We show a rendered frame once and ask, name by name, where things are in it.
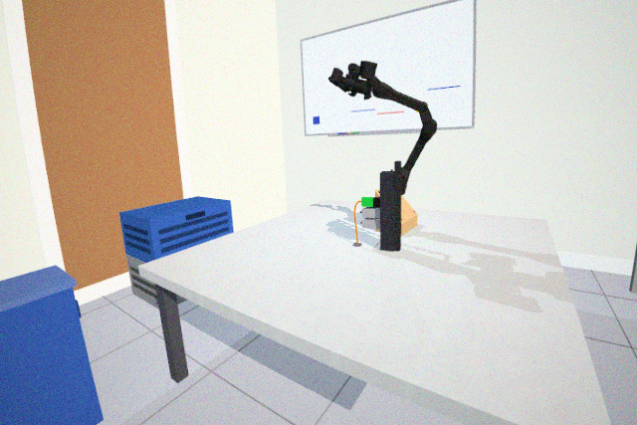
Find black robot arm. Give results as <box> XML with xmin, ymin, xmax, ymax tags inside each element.
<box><xmin>346</xmin><ymin>61</ymin><xmax>437</xmax><ymax>195</ymax></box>

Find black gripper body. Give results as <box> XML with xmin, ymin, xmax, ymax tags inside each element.
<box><xmin>329</xmin><ymin>68</ymin><xmax>359</xmax><ymax>98</ymax></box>

